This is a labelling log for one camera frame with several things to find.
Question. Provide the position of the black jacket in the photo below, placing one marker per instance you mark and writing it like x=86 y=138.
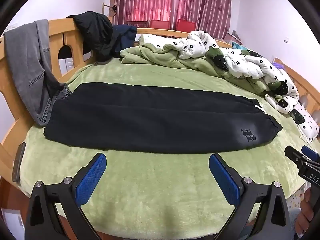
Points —
x=96 y=32

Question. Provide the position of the flower print pillow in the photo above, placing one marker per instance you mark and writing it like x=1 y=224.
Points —
x=306 y=122

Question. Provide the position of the green fleece bed blanket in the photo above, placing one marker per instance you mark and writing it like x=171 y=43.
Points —
x=150 y=180

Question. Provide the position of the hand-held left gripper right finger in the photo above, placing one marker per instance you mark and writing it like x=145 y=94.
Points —
x=225 y=177

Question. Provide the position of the navy blue garment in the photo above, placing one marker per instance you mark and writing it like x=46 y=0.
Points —
x=125 y=36

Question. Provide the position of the red chair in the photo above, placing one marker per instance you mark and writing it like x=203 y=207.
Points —
x=160 y=23
x=185 y=25

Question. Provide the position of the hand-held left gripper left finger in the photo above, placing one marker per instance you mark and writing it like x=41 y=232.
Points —
x=90 y=177

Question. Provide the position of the black pants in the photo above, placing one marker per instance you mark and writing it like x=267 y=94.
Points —
x=150 y=120

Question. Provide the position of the wooden coat rack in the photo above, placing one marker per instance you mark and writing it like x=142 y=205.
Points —
x=110 y=11

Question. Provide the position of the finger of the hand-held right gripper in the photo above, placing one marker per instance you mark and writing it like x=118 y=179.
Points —
x=293 y=156
x=311 y=152

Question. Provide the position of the cardboard box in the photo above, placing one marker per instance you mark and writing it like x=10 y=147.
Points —
x=233 y=37

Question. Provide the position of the dark grey phone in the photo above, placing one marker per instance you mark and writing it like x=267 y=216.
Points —
x=18 y=162

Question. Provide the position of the person's right hand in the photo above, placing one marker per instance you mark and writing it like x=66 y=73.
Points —
x=305 y=215

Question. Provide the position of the red patterned curtain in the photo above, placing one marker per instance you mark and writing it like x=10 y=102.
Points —
x=172 y=2

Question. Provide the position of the grey jeans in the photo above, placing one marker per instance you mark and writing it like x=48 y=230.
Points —
x=27 y=62

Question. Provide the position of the wooden bed frame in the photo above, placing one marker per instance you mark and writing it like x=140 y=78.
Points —
x=72 y=33

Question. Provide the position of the flower print quilt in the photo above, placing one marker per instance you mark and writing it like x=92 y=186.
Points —
x=240 y=55

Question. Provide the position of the star print floor mat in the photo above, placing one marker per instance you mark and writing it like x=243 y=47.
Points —
x=295 y=201

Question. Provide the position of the purple object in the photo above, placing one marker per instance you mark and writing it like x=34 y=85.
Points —
x=278 y=65

